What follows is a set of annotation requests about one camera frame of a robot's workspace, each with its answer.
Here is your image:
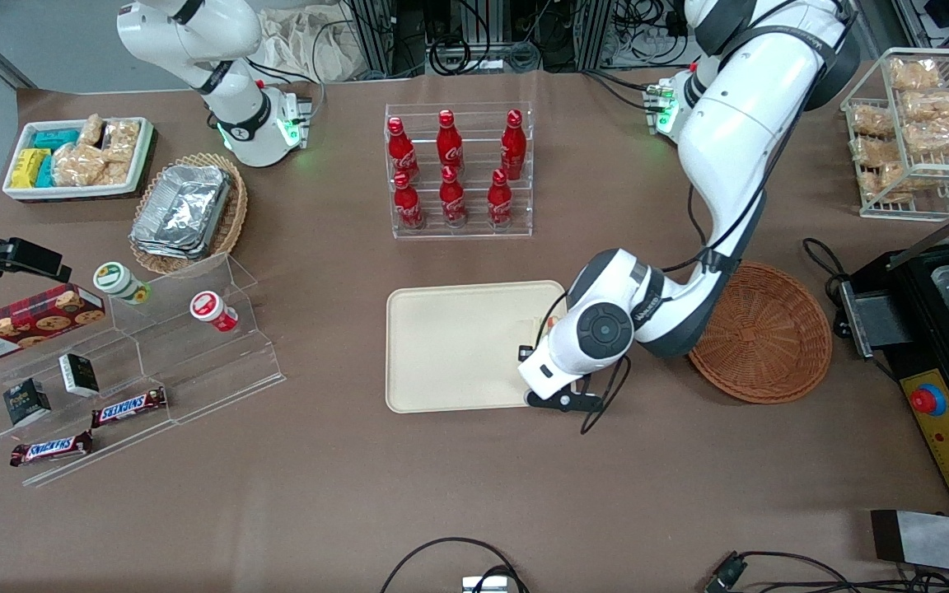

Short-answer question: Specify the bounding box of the beige plastic tray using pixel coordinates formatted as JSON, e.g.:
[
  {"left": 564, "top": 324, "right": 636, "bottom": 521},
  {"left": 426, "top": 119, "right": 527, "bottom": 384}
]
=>
[{"left": 386, "top": 280, "right": 579, "bottom": 414}]

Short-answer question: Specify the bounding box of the red lid cup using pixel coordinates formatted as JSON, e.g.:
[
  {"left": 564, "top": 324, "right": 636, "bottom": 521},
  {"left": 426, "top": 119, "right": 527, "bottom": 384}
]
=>
[{"left": 189, "top": 290, "right": 240, "bottom": 334}]

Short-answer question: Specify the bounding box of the beige crumpled cloth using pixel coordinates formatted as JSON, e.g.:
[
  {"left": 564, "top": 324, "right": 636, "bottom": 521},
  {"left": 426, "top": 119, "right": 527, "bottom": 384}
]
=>
[{"left": 255, "top": 7, "right": 365, "bottom": 84}]

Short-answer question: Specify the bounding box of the grey sheet with black edge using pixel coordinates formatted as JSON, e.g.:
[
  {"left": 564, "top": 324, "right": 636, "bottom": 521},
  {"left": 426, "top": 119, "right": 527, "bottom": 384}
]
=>
[{"left": 869, "top": 508, "right": 949, "bottom": 578}]

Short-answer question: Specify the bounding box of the clear acrylic stepped stand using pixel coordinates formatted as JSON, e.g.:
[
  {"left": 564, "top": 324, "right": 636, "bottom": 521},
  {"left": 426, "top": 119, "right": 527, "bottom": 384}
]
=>
[{"left": 0, "top": 253, "right": 287, "bottom": 488}]

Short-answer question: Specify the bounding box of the green lid cup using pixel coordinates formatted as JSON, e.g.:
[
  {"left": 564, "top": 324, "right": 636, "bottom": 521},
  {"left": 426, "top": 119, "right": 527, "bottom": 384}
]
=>
[{"left": 93, "top": 261, "right": 152, "bottom": 306}]

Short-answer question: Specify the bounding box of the black cable with plug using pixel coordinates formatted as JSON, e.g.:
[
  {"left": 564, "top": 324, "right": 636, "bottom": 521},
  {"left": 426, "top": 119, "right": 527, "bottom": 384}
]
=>
[{"left": 704, "top": 549, "right": 949, "bottom": 593}]

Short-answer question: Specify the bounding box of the black arm base cable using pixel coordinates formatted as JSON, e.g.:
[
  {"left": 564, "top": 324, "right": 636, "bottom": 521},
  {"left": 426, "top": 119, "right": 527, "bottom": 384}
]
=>
[
  {"left": 580, "top": 68, "right": 666, "bottom": 113},
  {"left": 242, "top": 56, "right": 329, "bottom": 126}
]

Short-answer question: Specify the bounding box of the black right arm base cable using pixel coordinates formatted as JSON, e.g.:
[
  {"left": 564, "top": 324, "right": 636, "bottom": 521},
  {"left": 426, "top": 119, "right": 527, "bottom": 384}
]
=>
[{"left": 242, "top": 56, "right": 329, "bottom": 126}]

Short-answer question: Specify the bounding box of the black machine power cable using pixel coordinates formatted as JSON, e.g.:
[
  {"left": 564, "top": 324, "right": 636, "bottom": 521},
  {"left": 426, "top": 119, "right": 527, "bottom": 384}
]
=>
[{"left": 801, "top": 236, "right": 856, "bottom": 291}]

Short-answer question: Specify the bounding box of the red tartan cookie box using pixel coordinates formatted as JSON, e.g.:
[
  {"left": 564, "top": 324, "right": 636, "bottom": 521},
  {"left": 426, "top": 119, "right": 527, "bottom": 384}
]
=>
[{"left": 0, "top": 282, "right": 107, "bottom": 368}]

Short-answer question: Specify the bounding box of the Snickers bar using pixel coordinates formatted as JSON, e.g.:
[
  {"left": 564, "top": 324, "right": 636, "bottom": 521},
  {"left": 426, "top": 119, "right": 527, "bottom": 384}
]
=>
[
  {"left": 91, "top": 386, "right": 169, "bottom": 429},
  {"left": 9, "top": 430, "right": 95, "bottom": 469}
]

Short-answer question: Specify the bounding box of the bagged pastry snack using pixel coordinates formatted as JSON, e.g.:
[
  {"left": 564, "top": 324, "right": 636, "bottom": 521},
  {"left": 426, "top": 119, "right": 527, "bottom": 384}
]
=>
[
  {"left": 850, "top": 136, "right": 896, "bottom": 169},
  {"left": 851, "top": 104, "right": 896, "bottom": 139},
  {"left": 901, "top": 89, "right": 949, "bottom": 125},
  {"left": 902, "top": 119, "right": 949, "bottom": 156},
  {"left": 859, "top": 163, "right": 922, "bottom": 205},
  {"left": 888, "top": 57, "right": 943, "bottom": 92}
]

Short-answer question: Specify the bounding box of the small black box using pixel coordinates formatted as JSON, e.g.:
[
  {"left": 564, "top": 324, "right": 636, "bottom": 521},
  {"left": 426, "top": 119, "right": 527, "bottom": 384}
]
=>
[
  {"left": 2, "top": 377, "right": 53, "bottom": 427},
  {"left": 58, "top": 353, "right": 101, "bottom": 398}
]

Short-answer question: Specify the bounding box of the clear acrylic bottle rack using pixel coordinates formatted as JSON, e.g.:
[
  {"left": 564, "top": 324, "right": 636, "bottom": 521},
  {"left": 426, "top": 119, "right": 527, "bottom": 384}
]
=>
[{"left": 384, "top": 102, "right": 534, "bottom": 240}]

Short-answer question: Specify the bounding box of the yellow snack packet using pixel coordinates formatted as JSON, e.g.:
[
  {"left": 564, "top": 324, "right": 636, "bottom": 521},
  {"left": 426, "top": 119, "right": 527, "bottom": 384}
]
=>
[{"left": 11, "top": 148, "right": 52, "bottom": 189}]

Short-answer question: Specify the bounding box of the stack of foil trays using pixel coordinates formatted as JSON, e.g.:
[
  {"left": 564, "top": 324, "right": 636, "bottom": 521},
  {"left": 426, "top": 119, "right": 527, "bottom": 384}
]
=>
[{"left": 129, "top": 165, "right": 233, "bottom": 261}]

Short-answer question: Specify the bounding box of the aluminium frame post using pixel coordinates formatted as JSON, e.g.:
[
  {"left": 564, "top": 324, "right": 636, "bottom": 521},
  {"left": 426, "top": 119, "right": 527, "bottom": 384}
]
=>
[
  {"left": 349, "top": 0, "right": 398, "bottom": 77},
  {"left": 573, "top": 0, "right": 617, "bottom": 72}
]

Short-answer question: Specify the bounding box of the round brown wicker basket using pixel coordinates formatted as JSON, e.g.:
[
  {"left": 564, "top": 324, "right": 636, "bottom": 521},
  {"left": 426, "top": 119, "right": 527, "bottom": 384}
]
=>
[{"left": 686, "top": 261, "right": 834, "bottom": 405}]

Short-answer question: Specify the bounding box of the white rectangular snack bin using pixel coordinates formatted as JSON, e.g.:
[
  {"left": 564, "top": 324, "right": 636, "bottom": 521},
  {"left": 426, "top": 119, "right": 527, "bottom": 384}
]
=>
[{"left": 2, "top": 117, "right": 155, "bottom": 202}]

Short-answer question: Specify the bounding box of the tangle of black cables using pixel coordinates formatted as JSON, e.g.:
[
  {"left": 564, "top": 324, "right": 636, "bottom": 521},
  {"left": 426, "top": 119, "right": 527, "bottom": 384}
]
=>
[{"left": 396, "top": 0, "right": 576, "bottom": 77}]

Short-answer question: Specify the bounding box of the black looped cable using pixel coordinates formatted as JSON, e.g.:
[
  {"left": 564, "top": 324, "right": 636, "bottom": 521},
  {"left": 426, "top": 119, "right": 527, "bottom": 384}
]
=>
[{"left": 379, "top": 536, "right": 530, "bottom": 593}]

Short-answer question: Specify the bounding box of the red cola bottle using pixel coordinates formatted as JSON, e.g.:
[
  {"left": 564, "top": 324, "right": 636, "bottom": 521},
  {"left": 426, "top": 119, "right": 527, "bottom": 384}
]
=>
[
  {"left": 439, "top": 166, "right": 469, "bottom": 228},
  {"left": 387, "top": 116, "right": 421, "bottom": 183},
  {"left": 500, "top": 109, "right": 528, "bottom": 181},
  {"left": 486, "top": 169, "right": 515, "bottom": 228},
  {"left": 436, "top": 110, "right": 465, "bottom": 175},
  {"left": 392, "top": 170, "right": 426, "bottom": 231}
]

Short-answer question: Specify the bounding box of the oval wicker basket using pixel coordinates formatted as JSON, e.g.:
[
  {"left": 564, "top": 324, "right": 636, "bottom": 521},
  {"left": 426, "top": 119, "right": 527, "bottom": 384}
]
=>
[{"left": 129, "top": 152, "right": 249, "bottom": 276}]

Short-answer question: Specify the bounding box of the black left arm base cable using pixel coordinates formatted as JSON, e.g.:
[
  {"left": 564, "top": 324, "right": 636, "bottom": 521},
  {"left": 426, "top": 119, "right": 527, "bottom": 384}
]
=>
[{"left": 580, "top": 68, "right": 666, "bottom": 113}]

